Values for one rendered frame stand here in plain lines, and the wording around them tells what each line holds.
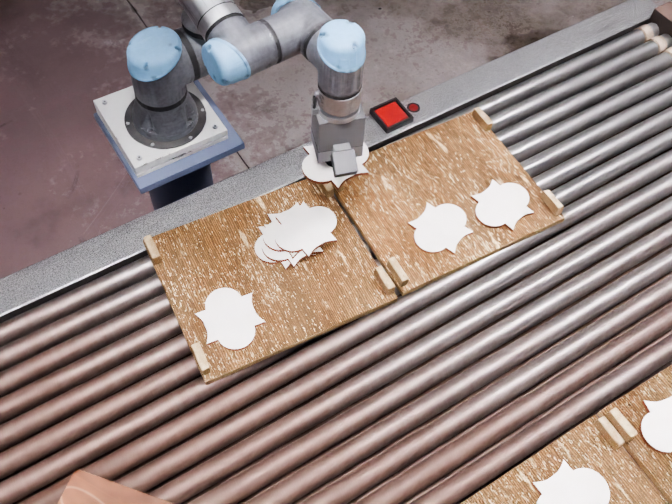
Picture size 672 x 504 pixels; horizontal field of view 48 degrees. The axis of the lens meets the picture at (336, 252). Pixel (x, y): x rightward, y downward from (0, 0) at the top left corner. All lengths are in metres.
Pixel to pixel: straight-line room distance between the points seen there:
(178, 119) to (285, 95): 1.41
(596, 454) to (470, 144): 0.73
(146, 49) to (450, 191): 0.71
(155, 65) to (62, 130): 1.53
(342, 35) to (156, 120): 0.66
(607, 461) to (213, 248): 0.85
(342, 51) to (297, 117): 1.86
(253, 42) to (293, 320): 0.54
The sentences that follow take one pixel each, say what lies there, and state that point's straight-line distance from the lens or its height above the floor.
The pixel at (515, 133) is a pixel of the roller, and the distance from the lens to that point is 1.83.
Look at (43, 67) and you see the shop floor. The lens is 3.41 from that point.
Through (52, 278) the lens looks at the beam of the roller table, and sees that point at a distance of 1.61.
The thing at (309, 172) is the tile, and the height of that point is 1.13.
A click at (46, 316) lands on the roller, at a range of 1.57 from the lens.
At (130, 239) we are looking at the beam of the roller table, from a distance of 1.62.
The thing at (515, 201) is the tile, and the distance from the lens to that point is 1.67.
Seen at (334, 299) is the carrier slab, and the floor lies 0.94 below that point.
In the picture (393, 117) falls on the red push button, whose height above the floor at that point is 0.93.
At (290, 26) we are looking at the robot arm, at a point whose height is 1.41.
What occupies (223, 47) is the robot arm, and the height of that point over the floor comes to 1.42.
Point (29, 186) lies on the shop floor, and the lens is 2.99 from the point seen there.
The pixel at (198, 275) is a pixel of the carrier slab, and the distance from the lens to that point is 1.53.
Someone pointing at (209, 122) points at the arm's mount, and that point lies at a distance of 1.82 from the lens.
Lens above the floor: 2.23
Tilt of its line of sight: 57 degrees down
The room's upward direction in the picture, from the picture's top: 4 degrees clockwise
